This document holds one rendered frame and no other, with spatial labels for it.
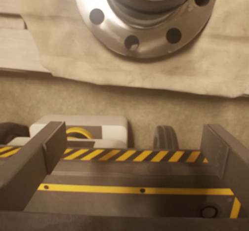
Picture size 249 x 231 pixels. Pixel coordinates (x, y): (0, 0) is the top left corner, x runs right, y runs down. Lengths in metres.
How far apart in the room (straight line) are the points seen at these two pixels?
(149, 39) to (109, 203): 0.30
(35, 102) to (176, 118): 0.47
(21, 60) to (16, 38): 0.05
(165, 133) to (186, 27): 0.27
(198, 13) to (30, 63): 0.37
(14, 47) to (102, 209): 0.39
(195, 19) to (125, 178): 0.31
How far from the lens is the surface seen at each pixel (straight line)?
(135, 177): 0.31
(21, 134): 0.68
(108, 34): 0.37
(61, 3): 0.41
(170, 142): 0.49
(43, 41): 0.44
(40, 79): 0.64
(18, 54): 0.49
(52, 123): 0.17
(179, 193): 0.34
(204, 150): 0.17
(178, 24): 0.38
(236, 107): 0.68
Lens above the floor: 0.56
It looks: 72 degrees down
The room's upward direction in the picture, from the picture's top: 174 degrees counter-clockwise
